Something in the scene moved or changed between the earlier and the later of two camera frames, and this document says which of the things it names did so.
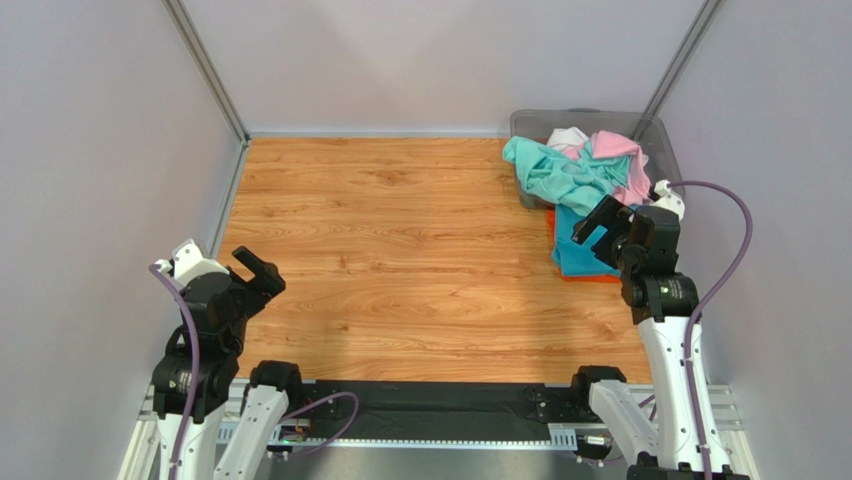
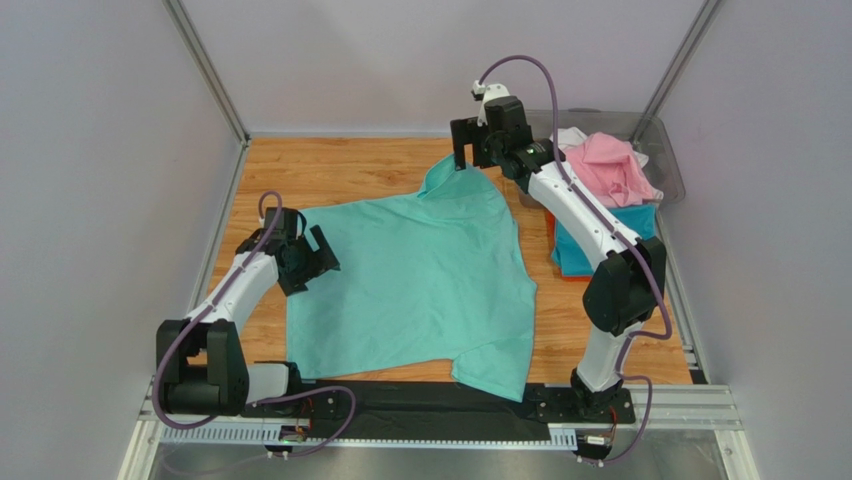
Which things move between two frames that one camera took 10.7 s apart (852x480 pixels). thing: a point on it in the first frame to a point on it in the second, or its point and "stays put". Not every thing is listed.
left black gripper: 266,282 to 321,260
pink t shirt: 610,145 stays put
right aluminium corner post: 688,47 stays put
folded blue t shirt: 573,258 stays put
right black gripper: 614,230 to 477,139
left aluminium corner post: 185,26 stays put
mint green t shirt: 576,182 to 425,278
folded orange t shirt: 597,278 stays put
